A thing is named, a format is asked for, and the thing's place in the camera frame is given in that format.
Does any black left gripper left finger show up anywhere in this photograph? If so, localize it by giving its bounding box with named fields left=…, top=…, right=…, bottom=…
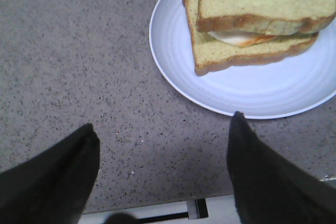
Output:
left=1, top=124, right=100, bottom=223

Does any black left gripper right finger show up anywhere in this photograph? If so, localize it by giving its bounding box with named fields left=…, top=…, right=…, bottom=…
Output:
left=227, top=112, right=335, bottom=223

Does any blue round plate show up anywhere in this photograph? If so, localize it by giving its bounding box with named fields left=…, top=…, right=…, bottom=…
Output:
left=149, top=0, right=335, bottom=119

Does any bread slice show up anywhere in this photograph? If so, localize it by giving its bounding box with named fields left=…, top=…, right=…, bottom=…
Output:
left=182, top=0, right=319, bottom=76
left=196, top=0, right=335, bottom=35

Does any fried egg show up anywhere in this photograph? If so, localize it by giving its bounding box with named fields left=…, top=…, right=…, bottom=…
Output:
left=208, top=31, right=277, bottom=48

